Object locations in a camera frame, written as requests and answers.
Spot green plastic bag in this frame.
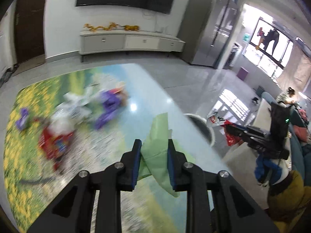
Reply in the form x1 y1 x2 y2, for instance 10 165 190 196
138 113 195 198

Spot large purple wrapper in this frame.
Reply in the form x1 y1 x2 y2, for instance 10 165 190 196
93 89 128 130

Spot dark slippers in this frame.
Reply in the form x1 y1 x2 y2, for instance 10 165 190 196
0 64 20 85

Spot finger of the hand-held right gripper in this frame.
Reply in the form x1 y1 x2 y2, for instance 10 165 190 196
225 124 248 132
228 131 249 143

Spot golden dragon ornament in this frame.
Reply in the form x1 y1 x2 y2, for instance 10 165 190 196
84 23 121 32

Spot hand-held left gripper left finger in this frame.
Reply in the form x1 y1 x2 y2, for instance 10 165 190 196
28 139 142 233

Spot purple box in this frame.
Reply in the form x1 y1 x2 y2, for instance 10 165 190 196
237 67 250 80

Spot person's right hand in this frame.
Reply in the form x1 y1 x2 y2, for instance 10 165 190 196
254 154 292 187

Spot teal sofa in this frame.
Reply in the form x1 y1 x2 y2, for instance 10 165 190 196
261 91 311 175

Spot window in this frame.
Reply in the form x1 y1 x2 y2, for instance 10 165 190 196
243 3 295 78

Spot white round bin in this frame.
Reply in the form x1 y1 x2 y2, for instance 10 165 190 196
185 113 215 148

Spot red wrapper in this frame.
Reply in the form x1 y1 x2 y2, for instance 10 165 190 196
38 124 76 170

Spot small purple wrapper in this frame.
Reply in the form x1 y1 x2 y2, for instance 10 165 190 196
16 108 31 130

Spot white television cabinet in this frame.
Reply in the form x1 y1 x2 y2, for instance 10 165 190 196
80 29 185 62

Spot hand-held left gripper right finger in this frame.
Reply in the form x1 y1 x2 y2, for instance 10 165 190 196
167 139 280 233

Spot red and white snack packet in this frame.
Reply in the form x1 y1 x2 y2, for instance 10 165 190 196
206 113 243 147

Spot dark hanging clothes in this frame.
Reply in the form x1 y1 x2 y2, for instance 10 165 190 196
264 28 288 61

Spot dark brown door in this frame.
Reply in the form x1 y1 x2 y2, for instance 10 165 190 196
13 0 50 65

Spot person's right forearm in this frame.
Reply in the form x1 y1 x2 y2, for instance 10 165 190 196
267 170 311 224

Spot grey refrigerator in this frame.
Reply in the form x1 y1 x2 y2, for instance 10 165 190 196
180 0 240 68

